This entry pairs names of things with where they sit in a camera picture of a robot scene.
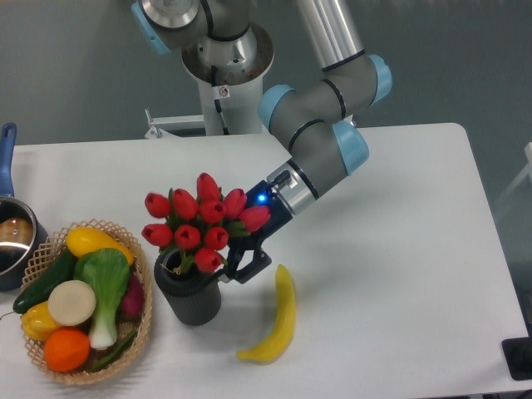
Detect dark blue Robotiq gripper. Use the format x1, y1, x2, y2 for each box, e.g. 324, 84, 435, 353
215, 180, 293, 284

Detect red tulip bouquet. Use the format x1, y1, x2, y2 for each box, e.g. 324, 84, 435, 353
141, 173, 271, 277

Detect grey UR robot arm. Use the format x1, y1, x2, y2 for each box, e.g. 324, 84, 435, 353
131, 1, 392, 283

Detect dark grey ribbed vase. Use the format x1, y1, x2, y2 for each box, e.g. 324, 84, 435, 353
154, 249, 221, 326

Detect yellow banana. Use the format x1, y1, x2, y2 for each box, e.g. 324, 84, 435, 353
236, 264, 297, 364

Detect purple sweet potato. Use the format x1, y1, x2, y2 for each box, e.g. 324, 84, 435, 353
119, 273, 145, 318

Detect green bok choy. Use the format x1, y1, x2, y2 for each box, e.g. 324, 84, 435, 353
74, 248, 130, 350

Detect yellow squash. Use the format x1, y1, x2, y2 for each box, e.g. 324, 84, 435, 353
66, 227, 135, 266

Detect green bean pod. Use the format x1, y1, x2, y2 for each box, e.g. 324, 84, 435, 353
87, 330, 137, 372

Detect cream round radish slice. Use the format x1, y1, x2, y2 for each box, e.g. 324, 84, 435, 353
47, 280, 96, 327

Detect woven wicker basket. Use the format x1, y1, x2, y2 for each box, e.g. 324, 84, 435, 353
22, 219, 152, 386

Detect orange fruit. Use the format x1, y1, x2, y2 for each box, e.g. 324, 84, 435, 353
44, 328, 91, 372

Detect dark green cucumber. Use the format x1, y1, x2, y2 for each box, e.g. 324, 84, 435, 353
12, 249, 77, 314

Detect yellow bell pepper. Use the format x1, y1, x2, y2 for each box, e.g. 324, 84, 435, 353
21, 301, 62, 342

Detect black device at table edge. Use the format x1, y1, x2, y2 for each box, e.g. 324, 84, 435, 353
501, 337, 531, 381

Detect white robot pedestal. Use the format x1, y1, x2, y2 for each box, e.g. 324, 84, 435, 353
197, 78, 263, 135

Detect white metal base frame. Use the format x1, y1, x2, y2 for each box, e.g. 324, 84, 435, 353
145, 109, 206, 139

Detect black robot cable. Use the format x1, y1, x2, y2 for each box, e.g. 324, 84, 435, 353
209, 65, 230, 135

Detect blue handled saucepan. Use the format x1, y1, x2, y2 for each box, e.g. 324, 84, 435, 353
1, 122, 47, 292

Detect white frame at right edge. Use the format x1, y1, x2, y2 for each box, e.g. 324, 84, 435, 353
495, 142, 531, 208

